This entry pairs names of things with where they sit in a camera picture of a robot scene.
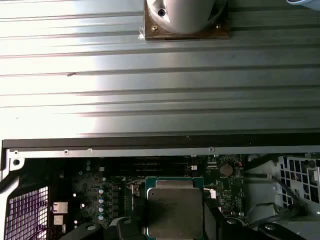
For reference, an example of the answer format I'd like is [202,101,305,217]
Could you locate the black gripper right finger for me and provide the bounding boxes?
[202,197,310,240]

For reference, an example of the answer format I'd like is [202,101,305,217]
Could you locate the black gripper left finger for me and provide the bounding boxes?
[59,215,148,240]

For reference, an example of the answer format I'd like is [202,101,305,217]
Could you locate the silver CPU chip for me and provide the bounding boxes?
[145,176,205,239]

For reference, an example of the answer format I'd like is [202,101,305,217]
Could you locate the green motherboard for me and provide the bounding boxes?
[51,156,247,240]

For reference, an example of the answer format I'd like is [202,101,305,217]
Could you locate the round coin battery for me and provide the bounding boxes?
[219,162,235,177]

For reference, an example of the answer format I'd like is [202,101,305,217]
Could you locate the black PC case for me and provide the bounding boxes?
[0,136,320,240]

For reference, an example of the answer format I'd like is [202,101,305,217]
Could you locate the metal disk bay cage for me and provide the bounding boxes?
[276,154,320,218]

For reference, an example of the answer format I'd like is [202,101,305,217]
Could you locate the brown square base plate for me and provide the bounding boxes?
[144,0,231,41]

